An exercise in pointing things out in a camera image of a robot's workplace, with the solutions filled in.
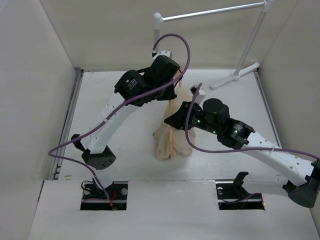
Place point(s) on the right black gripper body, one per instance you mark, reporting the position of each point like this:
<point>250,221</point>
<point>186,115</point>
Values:
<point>197,119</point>

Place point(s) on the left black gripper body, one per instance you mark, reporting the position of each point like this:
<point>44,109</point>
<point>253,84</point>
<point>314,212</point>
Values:
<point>166,93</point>

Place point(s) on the beige trousers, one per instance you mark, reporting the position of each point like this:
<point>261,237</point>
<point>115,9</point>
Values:
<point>179,143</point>

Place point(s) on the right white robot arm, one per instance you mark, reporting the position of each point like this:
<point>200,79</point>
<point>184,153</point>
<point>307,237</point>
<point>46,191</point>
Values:
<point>299,178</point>

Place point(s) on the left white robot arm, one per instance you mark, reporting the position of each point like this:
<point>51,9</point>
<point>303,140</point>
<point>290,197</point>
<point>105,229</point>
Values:
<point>95,150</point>

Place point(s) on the white and silver clothes rack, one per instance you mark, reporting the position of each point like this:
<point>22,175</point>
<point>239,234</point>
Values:
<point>224,36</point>

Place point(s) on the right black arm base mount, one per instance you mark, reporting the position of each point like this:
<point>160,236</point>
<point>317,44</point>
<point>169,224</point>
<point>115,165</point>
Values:
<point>231,195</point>

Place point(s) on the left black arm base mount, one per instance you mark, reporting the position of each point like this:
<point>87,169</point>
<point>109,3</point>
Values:
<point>94,199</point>

